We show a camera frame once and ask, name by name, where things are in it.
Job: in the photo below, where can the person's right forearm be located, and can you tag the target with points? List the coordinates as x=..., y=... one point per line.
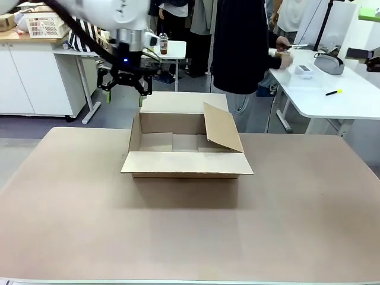
x=273, y=63

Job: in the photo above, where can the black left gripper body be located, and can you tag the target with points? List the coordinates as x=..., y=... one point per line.
x=129, y=63

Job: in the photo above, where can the bystander in white shirt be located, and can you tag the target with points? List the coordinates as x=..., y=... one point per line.
x=291, y=15

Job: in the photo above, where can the person's left forearm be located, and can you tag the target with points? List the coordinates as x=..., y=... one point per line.
x=273, y=40

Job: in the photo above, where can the yellow black marker pen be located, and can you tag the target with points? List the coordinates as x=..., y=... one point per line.
x=334, y=92

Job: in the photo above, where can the white cabinet wooden top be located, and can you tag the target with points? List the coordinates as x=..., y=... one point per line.
x=32, y=80

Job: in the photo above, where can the grey zip pouch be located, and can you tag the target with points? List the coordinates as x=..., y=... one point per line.
x=329, y=63

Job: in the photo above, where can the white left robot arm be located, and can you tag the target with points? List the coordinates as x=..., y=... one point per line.
x=124, y=15

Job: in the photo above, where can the dome lid drink cup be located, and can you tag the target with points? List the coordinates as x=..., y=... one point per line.
x=163, y=44

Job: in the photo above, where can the person's right hand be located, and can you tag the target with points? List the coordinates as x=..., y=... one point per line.
x=286, y=61

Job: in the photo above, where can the person in dark sweater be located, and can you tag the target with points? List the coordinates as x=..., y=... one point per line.
x=237, y=44

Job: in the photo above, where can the tan round container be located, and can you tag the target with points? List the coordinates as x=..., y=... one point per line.
x=282, y=53

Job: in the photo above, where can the bystander in grey jacket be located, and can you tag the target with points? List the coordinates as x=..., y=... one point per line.
x=200, y=35

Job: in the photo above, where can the bystander in black clothes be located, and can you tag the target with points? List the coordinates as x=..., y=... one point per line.
x=175, y=17

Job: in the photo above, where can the black and white pen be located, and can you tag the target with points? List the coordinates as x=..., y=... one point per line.
x=298, y=45

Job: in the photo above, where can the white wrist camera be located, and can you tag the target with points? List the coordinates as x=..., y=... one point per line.
x=152, y=38

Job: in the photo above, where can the black stand pole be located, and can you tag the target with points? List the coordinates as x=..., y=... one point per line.
x=324, y=23

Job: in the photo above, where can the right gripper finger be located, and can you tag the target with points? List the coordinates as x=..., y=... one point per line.
x=369, y=13
x=360, y=53

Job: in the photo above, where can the small white box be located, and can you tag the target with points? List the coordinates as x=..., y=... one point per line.
x=304, y=72

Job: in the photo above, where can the plain brown cardboard carton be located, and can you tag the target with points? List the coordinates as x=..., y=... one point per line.
x=6, y=23

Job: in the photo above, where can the small white table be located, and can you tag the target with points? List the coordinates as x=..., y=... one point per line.
x=175, y=49

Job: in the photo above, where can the brown cardboard box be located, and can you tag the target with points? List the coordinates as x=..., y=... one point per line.
x=184, y=163

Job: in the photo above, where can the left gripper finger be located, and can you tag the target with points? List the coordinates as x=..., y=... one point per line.
x=145, y=86
x=107, y=81

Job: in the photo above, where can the person's left hand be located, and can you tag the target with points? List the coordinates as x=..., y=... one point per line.
x=283, y=42

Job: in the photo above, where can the black white striped bag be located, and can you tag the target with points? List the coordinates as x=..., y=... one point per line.
x=78, y=41

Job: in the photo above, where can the large white desk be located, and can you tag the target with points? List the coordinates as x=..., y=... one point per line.
x=332, y=101

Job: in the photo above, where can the white plastic basket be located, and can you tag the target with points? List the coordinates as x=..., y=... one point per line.
x=44, y=26

